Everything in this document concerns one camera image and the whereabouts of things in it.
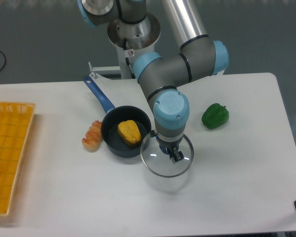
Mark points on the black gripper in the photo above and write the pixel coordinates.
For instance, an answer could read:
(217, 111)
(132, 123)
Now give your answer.
(169, 144)

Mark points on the glass pot lid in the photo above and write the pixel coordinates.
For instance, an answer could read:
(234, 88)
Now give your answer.
(157, 161)

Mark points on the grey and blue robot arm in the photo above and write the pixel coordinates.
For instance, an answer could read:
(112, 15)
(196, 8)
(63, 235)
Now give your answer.
(160, 78)

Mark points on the yellow toy bell pepper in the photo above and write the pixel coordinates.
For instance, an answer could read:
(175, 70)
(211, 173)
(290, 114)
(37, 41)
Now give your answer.
(129, 133)

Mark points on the green toy bell pepper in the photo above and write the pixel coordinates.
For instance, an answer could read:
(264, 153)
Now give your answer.
(215, 116)

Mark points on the yellow woven basket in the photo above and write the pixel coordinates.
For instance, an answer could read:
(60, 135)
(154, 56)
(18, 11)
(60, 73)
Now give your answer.
(15, 124)

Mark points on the dark pot with blue handle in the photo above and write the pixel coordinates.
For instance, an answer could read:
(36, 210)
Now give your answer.
(114, 116)

